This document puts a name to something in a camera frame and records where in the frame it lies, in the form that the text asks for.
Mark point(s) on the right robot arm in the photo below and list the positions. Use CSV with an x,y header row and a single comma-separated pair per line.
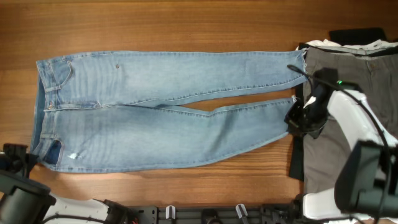
x,y
366,188

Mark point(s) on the black garment in pile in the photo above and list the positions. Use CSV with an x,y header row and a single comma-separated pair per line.
x,y
360,36

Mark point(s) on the grey shorts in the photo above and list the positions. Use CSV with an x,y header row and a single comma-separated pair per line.
x,y
325,156

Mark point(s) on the light blue denim jeans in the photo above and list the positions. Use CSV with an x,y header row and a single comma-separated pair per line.
x,y
100,112

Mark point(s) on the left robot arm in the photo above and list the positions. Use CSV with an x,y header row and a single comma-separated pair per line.
x,y
25,201

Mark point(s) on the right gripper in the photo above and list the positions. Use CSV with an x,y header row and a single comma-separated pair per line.
x,y
294,127

